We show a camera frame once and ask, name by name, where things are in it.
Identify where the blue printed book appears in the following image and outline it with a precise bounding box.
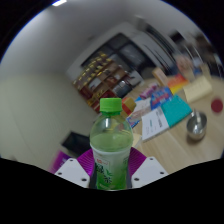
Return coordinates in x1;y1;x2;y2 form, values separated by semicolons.
149;86;174;111

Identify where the white booklet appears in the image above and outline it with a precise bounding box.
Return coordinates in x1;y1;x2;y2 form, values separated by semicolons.
141;106;171;143

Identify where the flat round red coaster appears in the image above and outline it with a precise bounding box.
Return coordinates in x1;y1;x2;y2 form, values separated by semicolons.
210;97;224;115

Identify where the pale yellow note block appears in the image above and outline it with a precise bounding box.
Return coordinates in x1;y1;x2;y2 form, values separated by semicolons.
132;132;143;148

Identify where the ceiling light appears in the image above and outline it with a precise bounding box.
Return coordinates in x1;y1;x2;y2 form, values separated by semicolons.
51;0;68;7

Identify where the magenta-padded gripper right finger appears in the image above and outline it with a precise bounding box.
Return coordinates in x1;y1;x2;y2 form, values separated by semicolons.
127;147;170;190

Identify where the teal book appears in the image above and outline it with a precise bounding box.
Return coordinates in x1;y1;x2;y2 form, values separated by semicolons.
160;94;194;129

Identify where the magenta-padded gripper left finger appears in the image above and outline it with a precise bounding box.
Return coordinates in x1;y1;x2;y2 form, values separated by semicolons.
54;148;97;189

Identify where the orange rainbow book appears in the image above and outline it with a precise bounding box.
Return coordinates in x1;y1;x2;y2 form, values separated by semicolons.
166;73;190;95

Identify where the green tea bottle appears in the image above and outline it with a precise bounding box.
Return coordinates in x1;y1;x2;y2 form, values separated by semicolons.
89;97;135;191

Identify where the pale yellow paper pad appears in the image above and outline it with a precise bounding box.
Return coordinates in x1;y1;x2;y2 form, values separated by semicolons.
182;75;214;104

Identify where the small steel cup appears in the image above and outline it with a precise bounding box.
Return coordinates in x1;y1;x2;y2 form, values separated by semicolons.
185;109;209;141

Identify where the orange standing card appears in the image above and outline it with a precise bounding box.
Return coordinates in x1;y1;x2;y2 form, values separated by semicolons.
151;67;170;87

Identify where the wooden shelf unit with trophies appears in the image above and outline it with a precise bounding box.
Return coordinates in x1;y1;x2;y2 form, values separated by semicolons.
72;51;135;108

